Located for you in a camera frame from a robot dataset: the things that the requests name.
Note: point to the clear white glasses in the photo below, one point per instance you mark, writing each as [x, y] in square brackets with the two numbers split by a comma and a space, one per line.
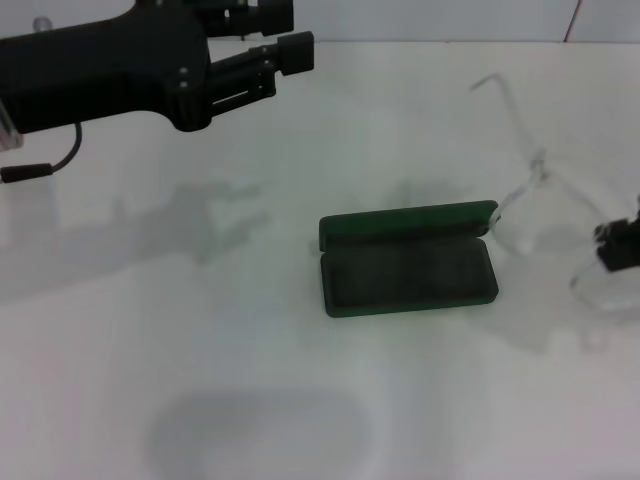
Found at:
[537, 162]

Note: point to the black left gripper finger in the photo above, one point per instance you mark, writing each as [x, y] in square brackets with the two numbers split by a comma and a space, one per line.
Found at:
[297, 52]
[270, 15]

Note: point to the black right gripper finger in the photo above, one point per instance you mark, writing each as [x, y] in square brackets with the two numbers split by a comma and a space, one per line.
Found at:
[622, 245]

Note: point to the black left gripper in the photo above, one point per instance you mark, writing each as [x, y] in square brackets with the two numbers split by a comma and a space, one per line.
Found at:
[100, 70]

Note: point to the green glasses case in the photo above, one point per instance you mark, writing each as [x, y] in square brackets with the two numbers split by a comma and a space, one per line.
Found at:
[405, 280]

